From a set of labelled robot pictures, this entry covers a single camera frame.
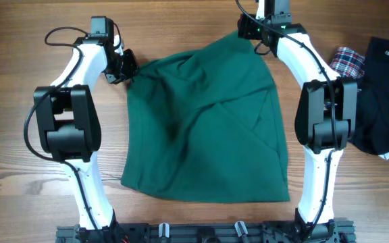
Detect green cloth bag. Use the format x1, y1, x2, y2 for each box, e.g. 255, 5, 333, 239
121, 33, 290, 203

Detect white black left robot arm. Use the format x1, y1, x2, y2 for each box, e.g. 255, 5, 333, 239
24, 16, 138, 242

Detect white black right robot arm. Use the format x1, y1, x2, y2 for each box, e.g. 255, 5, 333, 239
237, 1, 357, 242

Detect plaid checkered shirt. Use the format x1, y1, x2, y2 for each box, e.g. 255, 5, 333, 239
330, 47, 365, 78

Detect dark navy garment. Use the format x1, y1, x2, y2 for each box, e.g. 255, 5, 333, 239
351, 37, 389, 155

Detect white paper piece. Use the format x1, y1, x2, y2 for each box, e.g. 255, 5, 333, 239
379, 152, 389, 160

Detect black aluminium mounting rail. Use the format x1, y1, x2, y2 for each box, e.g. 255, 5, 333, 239
55, 219, 356, 243

